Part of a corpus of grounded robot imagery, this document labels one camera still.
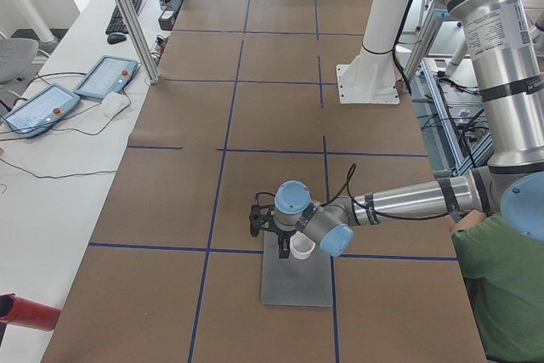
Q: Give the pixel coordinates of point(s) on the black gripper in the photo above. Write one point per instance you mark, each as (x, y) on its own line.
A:
(284, 237)

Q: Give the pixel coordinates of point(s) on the white plastic cup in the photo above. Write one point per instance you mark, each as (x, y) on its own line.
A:
(301, 247)

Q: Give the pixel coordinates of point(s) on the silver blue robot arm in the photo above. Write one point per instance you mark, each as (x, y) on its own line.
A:
(511, 183)

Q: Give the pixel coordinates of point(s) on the silver closed laptop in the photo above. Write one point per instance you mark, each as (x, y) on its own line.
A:
(292, 282)

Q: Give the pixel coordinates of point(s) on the white cloth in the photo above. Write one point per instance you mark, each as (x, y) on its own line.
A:
(112, 104)

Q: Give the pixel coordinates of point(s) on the person in green shirt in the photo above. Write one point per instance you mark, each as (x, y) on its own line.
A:
(503, 273)

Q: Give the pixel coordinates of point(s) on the far blue teach pendant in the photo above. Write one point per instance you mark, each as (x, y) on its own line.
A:
(110, 74)

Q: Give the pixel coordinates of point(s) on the blue teach pendant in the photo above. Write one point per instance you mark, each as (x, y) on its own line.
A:
(110, 74)
(40, 112)

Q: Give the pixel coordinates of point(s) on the black computer mouse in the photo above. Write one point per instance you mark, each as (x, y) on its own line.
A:
(116, 37)

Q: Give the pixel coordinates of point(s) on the red bottle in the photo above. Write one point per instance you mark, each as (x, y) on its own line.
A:
(24, 312)

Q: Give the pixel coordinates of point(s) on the near blue teach pendant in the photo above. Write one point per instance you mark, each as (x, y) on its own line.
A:
(40, 112)

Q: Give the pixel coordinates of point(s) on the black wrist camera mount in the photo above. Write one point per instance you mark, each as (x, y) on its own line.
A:
(261, 217)

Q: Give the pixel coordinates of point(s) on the white pedestal column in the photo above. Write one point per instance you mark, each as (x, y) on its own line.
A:
(370, 77)

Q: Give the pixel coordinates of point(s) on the aluminium frame post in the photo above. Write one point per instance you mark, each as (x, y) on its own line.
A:
(138, 39)

